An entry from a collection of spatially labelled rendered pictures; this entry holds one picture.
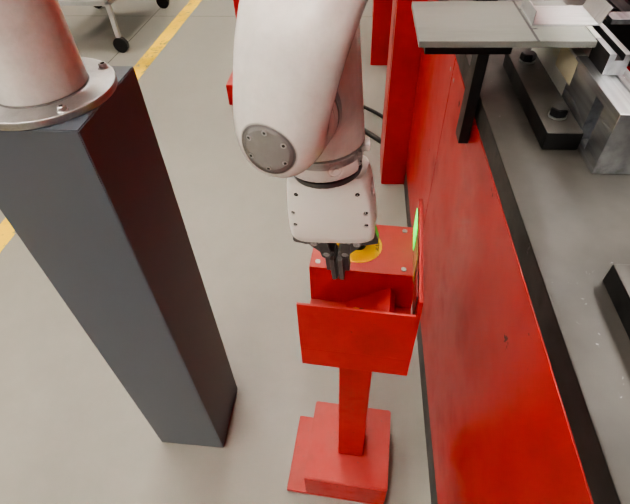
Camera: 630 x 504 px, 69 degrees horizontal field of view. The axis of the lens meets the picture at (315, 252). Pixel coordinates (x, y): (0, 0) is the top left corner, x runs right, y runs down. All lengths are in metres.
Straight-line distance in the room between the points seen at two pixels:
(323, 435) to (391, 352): 0.62
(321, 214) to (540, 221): 0.30
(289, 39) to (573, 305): 0.42
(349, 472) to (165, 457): 0.52
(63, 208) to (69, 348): 1.05
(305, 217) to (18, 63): 0.38
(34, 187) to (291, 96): 0.48
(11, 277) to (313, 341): 1.59
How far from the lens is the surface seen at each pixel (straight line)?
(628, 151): 0.78
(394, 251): 0.71
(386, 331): 0.63
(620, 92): 0.79
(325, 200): 0.50
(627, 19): 0.95
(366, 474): 1.23
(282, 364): 1.49
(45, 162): 0.70
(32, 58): 0.67
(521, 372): 0.66
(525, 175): 0.74
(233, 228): 1.93
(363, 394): 0.94
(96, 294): 0.89
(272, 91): 0.33
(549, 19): 0.91
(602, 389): 0.53
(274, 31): 0.33
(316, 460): 1.24
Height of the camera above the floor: 1.29
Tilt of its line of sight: 46 degrees down
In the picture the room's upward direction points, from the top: 3 degrees counter-clockwise
